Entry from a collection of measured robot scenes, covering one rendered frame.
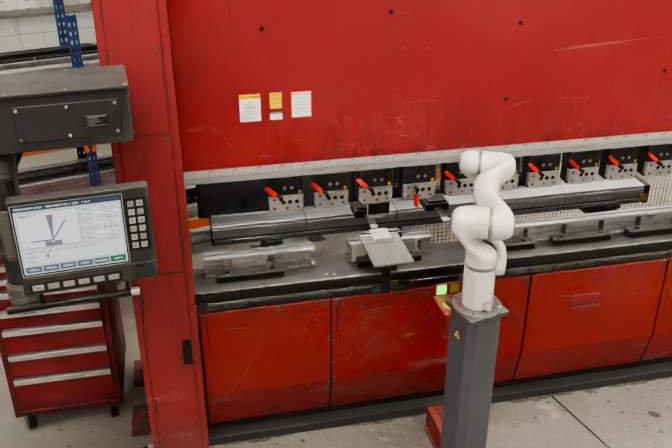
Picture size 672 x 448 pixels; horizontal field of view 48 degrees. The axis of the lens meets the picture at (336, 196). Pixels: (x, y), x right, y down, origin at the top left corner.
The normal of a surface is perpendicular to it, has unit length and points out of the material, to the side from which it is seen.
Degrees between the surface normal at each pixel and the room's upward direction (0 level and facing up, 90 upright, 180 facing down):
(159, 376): 90
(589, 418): 0
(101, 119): 90
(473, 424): 90
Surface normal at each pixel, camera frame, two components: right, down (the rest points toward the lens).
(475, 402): 0.44, 0.40
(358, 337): 0.21, 0.43
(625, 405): 0.00, -0.90
